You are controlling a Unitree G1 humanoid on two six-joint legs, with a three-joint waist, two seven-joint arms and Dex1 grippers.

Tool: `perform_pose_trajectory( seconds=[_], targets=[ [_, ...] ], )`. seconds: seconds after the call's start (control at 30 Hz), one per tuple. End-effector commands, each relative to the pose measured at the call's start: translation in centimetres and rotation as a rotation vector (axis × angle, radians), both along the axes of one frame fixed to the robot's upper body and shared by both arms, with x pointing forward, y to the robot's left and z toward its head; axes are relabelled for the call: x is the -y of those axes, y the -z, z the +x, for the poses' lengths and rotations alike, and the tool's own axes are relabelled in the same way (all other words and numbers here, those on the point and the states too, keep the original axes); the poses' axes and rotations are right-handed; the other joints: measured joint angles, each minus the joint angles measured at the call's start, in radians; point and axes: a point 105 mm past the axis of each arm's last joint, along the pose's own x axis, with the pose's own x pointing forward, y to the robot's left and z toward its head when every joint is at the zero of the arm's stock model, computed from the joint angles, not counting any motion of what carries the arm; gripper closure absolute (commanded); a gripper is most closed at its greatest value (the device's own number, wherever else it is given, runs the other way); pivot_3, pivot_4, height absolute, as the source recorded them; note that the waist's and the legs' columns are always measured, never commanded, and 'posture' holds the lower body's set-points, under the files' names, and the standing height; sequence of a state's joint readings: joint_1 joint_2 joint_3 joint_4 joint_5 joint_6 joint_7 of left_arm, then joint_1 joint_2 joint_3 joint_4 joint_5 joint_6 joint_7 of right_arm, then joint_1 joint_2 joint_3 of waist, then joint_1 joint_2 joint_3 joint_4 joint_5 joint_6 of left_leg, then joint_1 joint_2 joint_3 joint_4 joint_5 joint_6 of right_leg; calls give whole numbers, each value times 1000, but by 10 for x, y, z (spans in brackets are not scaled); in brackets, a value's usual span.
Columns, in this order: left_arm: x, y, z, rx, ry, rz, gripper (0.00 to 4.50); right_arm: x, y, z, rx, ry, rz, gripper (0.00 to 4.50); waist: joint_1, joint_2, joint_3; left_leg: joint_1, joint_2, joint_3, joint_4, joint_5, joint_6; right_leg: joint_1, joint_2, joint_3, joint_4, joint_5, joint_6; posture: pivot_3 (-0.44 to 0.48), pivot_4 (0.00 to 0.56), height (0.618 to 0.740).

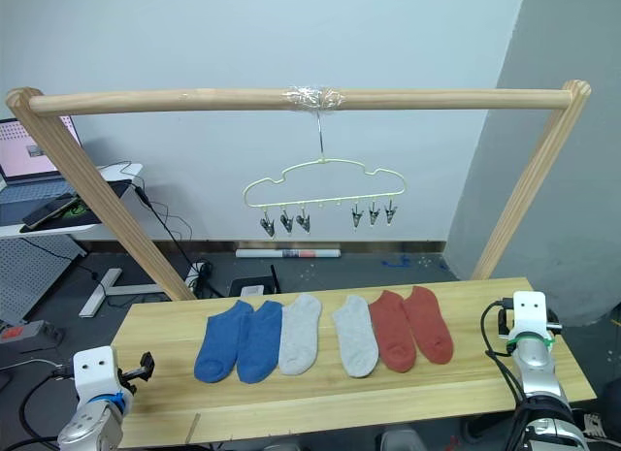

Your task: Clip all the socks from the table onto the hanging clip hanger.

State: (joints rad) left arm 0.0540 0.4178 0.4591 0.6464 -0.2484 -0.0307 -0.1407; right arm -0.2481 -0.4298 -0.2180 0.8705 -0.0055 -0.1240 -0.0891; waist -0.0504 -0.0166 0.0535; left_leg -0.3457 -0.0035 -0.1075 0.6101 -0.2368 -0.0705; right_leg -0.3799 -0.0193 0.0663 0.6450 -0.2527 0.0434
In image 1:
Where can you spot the wooden rack leg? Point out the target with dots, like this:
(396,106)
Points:
(529,179)
(97,189)

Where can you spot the grey box with red button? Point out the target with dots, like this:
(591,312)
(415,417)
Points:
(29,334)

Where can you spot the open laptop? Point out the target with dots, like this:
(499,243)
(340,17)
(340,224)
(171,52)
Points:
(24,150)

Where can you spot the grey hanger clip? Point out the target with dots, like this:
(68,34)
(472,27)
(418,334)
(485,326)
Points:
(373,215)
(391,212)
(268,226)
(357,218)
(286,223)
(303,221)

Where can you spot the black router box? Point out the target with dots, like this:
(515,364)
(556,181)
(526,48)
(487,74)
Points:
(252,280)

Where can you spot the grey ankle sock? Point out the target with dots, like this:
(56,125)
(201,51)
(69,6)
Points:
(356,339)
(298,339)

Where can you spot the rust red ankle sock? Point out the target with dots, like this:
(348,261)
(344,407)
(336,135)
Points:
(432,330)
(393,339)

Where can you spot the clear tape wrap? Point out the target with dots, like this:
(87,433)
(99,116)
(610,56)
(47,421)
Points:
(313,98)

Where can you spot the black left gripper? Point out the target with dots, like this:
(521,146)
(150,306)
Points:
(129,376)

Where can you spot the rolled white paper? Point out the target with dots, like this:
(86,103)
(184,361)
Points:
(271,253)

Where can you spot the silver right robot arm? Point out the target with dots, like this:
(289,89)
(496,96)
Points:
(538,368)

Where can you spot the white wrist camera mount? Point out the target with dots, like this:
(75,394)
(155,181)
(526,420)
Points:
(530,315)
(94,373)

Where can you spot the grey pegboard panel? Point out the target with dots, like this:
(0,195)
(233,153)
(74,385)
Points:
(34,271)

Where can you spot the grey rounded shape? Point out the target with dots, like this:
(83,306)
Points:
(399,440)

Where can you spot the black desk mat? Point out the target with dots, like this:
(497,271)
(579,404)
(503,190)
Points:
(104,194)

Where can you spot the blue ankle sock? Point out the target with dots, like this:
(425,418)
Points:
(216,349)
(259,349)

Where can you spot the black smartphone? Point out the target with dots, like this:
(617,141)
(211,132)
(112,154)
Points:
(48,212)

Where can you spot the blue scrap on floor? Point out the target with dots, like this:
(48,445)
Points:
(395,263)

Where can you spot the pale yellow clip hanger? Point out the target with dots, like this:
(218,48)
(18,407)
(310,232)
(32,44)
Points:
(320,136)

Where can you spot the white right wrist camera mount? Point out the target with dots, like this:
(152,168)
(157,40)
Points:
(530,315)

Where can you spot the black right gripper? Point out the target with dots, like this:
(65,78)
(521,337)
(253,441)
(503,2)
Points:
(505,322)

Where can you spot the white side table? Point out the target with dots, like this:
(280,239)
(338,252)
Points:
(121,172)

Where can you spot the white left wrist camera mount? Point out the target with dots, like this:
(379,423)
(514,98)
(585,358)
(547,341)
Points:
(94,373)

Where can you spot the white power strip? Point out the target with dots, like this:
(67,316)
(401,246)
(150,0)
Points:
(194,276)

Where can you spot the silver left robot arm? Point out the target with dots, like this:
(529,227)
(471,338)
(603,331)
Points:
(89,427)

